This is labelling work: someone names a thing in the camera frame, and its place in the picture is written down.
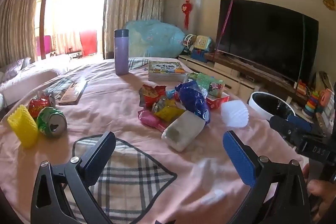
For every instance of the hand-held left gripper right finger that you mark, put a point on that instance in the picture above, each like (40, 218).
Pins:
(239, 161)

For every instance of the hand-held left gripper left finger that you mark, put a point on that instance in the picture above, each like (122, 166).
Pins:
(101, 151)

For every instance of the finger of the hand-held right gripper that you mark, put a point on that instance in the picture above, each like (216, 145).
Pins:
(300, 123)
(279, 123)

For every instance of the white rimmed black trash can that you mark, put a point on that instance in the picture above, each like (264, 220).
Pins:
(262, 98)

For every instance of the white milk carton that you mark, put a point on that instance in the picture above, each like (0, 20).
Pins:
(183, 132)

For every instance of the red snack packet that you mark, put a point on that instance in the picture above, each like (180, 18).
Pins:
(151, 94)

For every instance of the green cartoon carton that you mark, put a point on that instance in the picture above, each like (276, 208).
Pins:
(210, 85)

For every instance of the light blue plastic wrapper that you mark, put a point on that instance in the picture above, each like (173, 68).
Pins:
(172, 94)

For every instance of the person's right hand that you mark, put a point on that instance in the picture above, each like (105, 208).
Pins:
(321, 195)

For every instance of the pink toy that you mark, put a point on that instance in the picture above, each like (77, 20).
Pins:
(325, 98)

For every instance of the orange toy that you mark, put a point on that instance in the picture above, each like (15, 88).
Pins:
(302, 87)

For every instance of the large plaid cloth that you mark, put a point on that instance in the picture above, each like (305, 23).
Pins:
(131, 174)

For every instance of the pink blanket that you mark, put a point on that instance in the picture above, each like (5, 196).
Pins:
(105, 113)

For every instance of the white foam net sleeve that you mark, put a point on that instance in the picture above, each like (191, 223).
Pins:
(233, 113)

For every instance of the pink wrapper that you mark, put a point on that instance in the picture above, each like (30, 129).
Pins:
(148, 117)

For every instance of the small red box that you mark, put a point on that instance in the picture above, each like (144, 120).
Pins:
(219, 102)

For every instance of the crushed green can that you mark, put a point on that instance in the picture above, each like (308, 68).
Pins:
(47, 121)

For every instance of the brown wooden board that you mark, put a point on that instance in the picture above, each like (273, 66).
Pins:
(72, 94)

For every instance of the white tv cabinet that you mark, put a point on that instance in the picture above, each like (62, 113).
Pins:
(223, 74)

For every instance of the crushed red can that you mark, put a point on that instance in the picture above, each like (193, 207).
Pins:
(39, 106)

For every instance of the dark blue plastic bag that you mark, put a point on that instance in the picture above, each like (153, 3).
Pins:
(193, 98)

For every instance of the yellow snack packet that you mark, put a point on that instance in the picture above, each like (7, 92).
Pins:
(168, 111)

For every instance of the yellow foam net sleeve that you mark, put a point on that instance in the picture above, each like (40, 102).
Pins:
(22, 127)

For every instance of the black television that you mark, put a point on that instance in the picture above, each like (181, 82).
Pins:
(262, 35)

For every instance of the clear plastic bag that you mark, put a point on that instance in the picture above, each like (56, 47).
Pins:
(189, 77)

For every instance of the purple thermos bottle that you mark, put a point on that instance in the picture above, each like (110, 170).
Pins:
(121, 56)

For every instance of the colourful children's book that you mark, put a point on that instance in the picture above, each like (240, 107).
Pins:
(165, 69)

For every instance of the blue toy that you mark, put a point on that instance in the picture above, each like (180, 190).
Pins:
(199, 54)

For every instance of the red cloth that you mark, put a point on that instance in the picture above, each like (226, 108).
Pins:
(88, 43)

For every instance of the yellow toy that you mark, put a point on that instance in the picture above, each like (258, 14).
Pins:
(203, 43)

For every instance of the white toy basket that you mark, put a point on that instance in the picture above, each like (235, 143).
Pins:
(189, 40)

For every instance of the blue floral cover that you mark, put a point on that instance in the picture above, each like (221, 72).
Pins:
(152, 37)

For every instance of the beige patterned curtain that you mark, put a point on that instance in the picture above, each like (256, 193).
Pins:
(15, 24)
(131, 3)

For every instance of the yellow red wall sticker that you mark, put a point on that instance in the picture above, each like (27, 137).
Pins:
(328, 0)

